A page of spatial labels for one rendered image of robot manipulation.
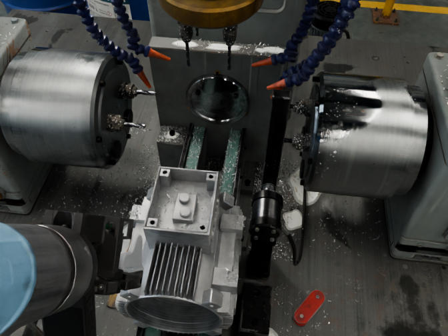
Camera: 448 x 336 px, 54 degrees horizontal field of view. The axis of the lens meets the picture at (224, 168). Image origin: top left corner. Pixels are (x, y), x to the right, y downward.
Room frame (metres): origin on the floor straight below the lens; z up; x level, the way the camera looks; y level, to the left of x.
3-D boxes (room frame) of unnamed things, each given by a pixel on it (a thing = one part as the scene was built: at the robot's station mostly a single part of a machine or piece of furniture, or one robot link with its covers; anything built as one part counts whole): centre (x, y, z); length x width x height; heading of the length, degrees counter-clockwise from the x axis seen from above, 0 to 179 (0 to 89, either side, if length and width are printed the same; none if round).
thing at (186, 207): (0.39, 0.06, 1.11); 0.12 x 0.11 x 0.07; 174
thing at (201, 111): (0.75, 0.02, 1.02); 0.15 x 0.02 x 0.15; 83
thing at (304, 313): (0.34, -0.18, 0.81); 0.09 x 0.03 x 0.02; 137
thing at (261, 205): (0.61, -0.14, 0.92); 0.45 x 0.13 x 0.24; 173
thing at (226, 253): (0.35, 0.07, 1.02); 0.20 x 0.19 x 0.19; 174
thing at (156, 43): (0.81, 0.01, 0.97); 0.30 x 0.11 x 0.34; 83
